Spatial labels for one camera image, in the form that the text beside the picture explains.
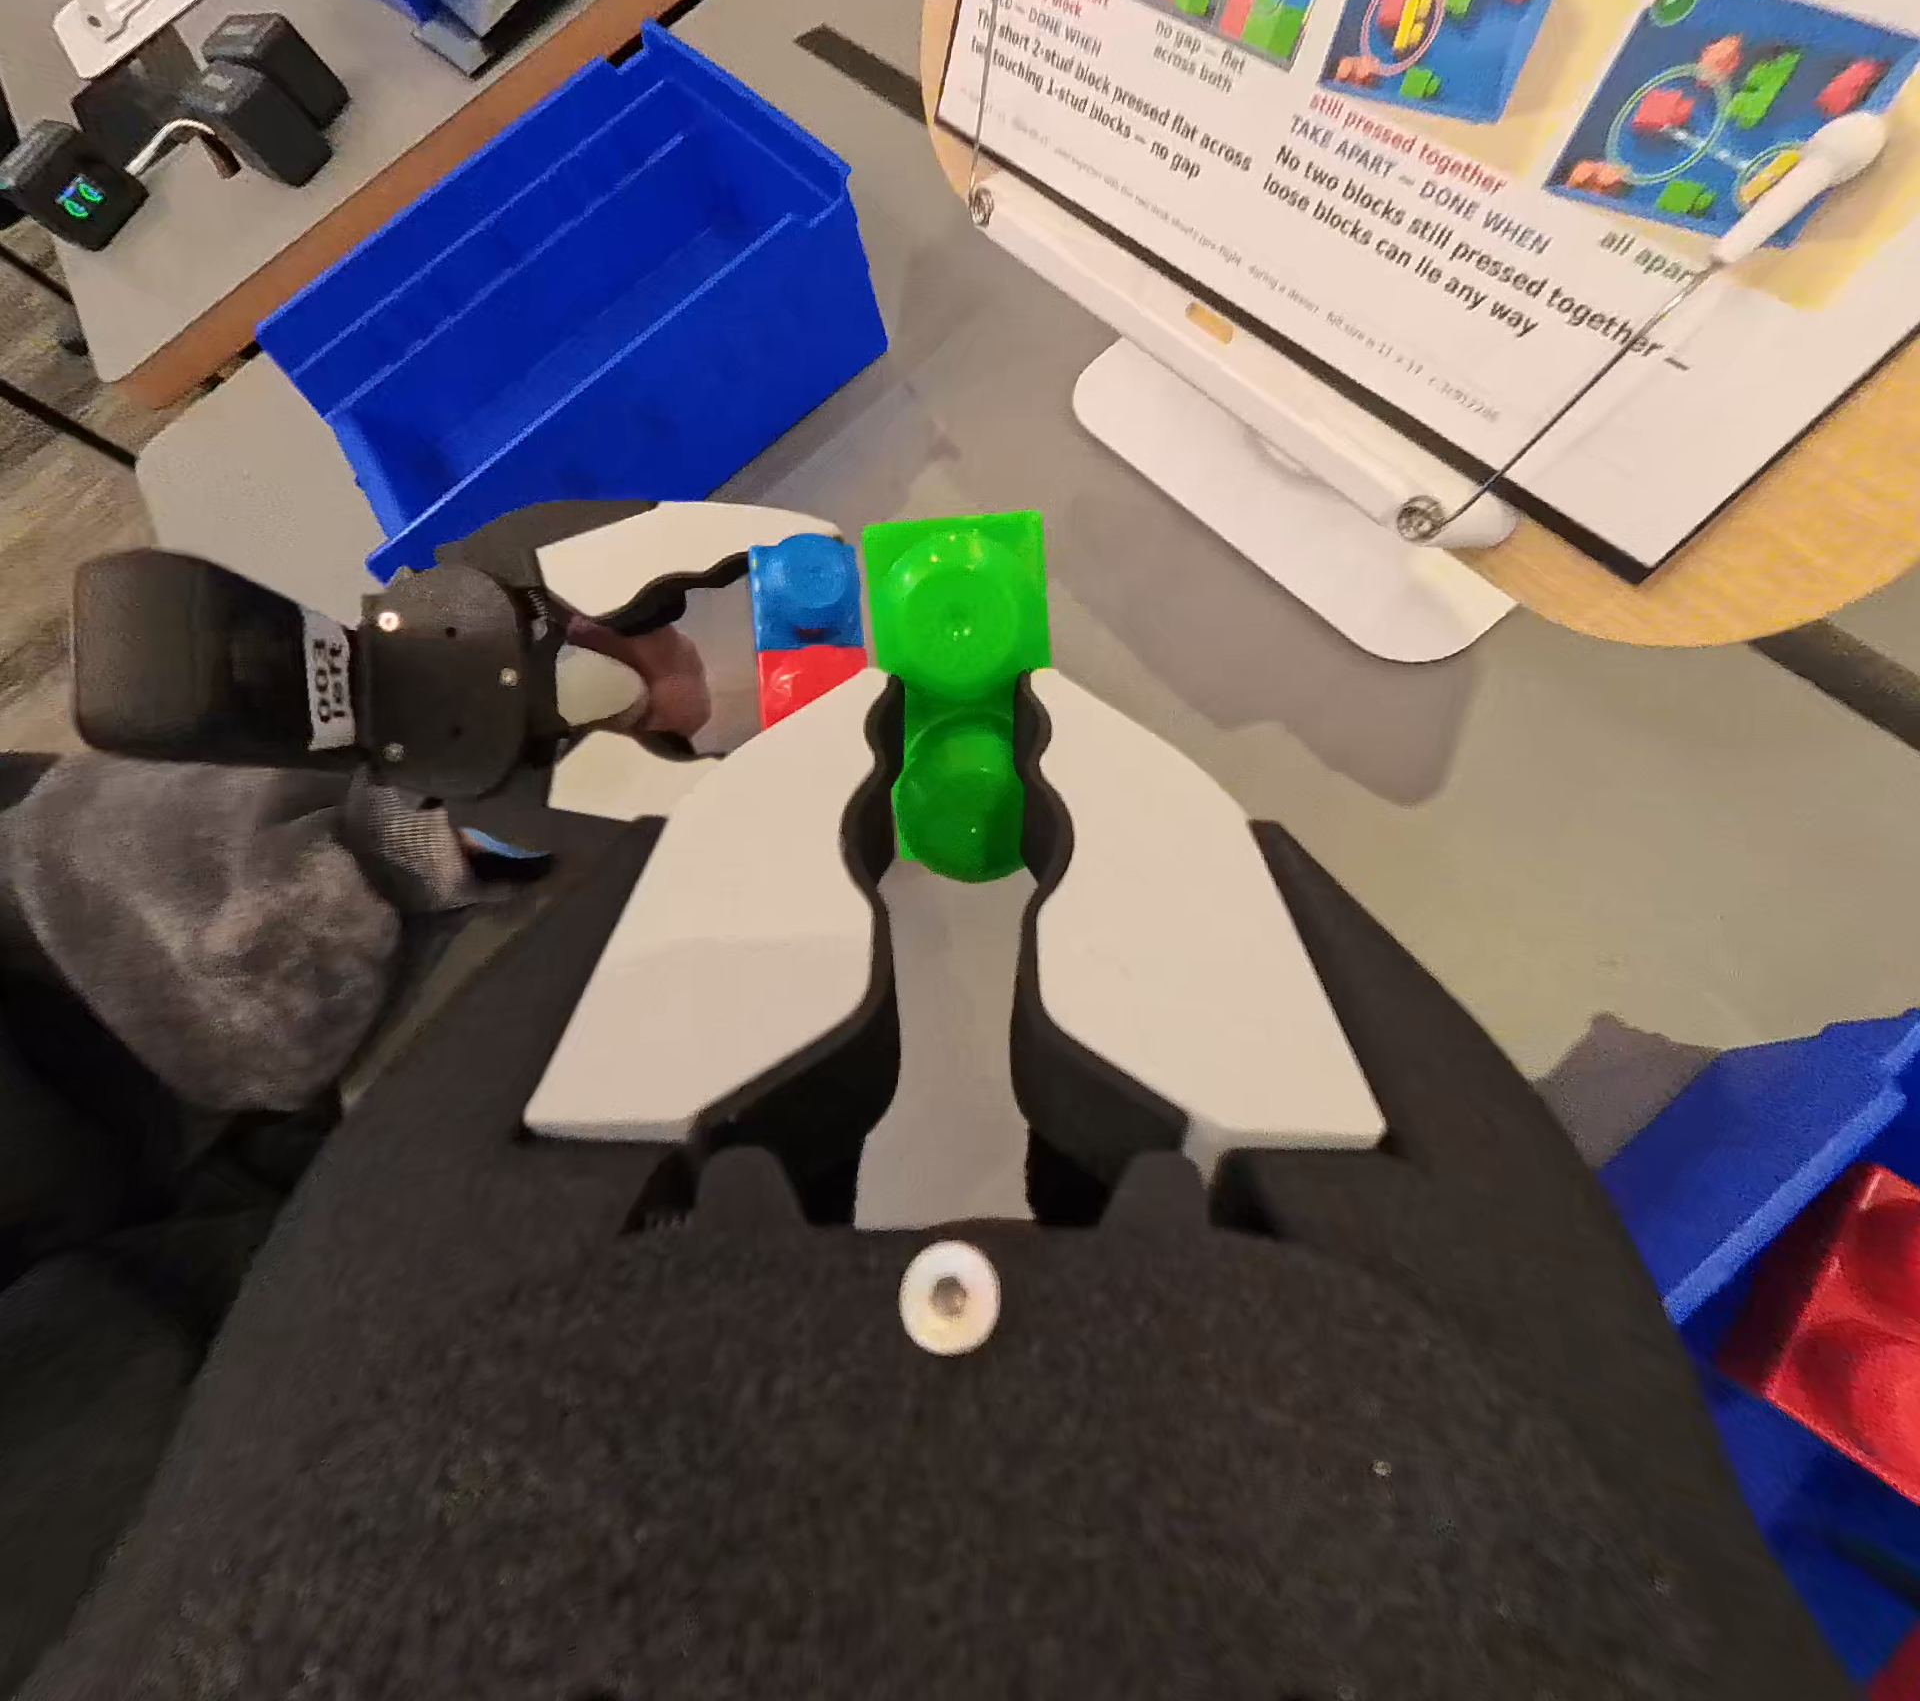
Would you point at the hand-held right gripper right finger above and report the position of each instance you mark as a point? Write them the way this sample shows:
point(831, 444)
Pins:
point(1214, 982)

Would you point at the person's left hand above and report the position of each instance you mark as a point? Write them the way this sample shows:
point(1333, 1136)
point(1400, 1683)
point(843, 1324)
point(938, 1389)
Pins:
point(669, 698)

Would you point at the green toy block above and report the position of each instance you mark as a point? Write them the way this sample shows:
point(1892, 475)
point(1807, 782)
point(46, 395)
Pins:
point(960, 622)

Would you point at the red one-stud block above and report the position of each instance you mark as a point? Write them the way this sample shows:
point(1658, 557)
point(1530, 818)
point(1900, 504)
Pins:
point(803, 682)

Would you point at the printed instruction sheet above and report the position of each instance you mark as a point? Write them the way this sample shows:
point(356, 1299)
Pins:
point(1351, 80)

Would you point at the black box device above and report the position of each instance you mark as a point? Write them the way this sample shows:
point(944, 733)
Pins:
point(285, 58)
point(255, 127)

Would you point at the red two-stud block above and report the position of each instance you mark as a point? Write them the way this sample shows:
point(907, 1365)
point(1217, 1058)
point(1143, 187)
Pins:
point(1844, 1325)

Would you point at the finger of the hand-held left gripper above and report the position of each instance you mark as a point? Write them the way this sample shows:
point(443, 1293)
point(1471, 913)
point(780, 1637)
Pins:
point(675, 548)
point(630, 790)

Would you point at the blue one-stud block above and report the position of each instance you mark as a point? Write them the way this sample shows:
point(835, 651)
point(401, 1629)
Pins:
point(803, 592)

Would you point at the white wooden document stand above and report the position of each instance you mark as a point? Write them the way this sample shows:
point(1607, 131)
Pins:
point(1275, 501)

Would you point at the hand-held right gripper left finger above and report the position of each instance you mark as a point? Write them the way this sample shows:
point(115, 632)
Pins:
point(691, 982)

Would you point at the black device green lights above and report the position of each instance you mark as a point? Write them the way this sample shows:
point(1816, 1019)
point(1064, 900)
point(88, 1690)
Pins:
point(69, 187)

